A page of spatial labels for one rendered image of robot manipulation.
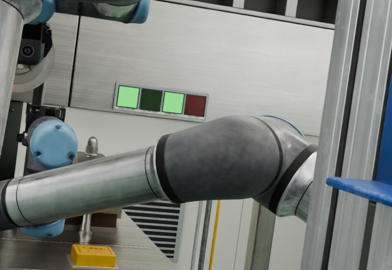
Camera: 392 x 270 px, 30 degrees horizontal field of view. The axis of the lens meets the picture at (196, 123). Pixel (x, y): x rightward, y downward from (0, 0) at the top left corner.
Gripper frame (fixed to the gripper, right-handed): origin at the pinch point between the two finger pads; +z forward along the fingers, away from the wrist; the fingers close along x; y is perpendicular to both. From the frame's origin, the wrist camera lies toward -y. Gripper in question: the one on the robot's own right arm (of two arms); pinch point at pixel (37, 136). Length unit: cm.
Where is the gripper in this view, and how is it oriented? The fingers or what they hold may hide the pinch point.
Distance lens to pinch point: 155.4
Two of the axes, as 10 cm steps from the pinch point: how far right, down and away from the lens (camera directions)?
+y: 1.3, -9.9, -0.5
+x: -9.5, -1.1, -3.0
